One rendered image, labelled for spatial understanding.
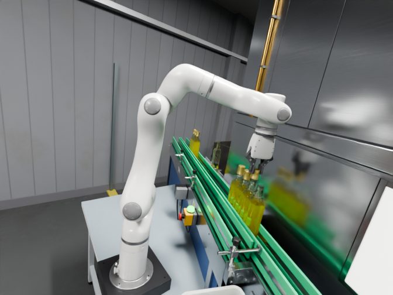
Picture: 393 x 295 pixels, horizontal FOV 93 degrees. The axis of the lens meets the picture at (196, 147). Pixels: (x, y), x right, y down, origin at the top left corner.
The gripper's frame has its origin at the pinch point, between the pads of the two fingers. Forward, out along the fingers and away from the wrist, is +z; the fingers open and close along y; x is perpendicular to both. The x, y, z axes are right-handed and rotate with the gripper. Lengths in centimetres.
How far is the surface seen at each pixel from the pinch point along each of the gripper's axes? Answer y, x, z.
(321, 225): -12.5, 25.1, 9.7
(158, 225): 34, -44, 61
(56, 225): 137, -145, 136
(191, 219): 18.8, -20.2, 39.9
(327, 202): -12.5, 24.3, 1.2
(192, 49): -15, -276, -107
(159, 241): 34, -29, 61
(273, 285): 3.5, 28.8, 29.1
